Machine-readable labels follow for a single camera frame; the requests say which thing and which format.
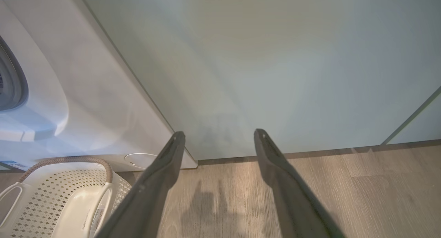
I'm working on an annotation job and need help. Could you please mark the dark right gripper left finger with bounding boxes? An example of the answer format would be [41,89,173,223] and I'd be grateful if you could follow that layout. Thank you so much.
[95,131,186,238]

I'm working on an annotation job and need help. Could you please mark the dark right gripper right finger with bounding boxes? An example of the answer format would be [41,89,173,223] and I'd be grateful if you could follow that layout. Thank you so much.
[254,129,346,238]

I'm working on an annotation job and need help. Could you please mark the white front-load washing machine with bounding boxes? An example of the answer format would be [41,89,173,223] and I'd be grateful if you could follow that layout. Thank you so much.
[0,0,198,172]

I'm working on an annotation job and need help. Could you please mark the pale teal cabinet door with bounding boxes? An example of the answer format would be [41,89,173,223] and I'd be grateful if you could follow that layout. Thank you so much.
[78,0,441,162]
[388,93,441,145]

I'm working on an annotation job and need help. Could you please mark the grey rubber door seal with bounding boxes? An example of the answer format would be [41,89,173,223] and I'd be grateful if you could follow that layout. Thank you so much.
[0,35,29,112]

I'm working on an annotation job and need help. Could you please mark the round white filter cover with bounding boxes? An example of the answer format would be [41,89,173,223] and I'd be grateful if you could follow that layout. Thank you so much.
[124,153,157,169]

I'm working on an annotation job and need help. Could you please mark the basket product label sticker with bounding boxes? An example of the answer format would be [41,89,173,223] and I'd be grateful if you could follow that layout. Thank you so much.
[90,206,106,238]

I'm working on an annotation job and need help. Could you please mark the cream perforated laundry basket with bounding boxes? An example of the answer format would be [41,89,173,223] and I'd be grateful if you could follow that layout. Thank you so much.
[0,156,133,238]

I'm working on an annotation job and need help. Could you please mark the blue energy label sticker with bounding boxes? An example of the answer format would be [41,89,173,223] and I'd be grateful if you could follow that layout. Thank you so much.
[0,160,30,172]

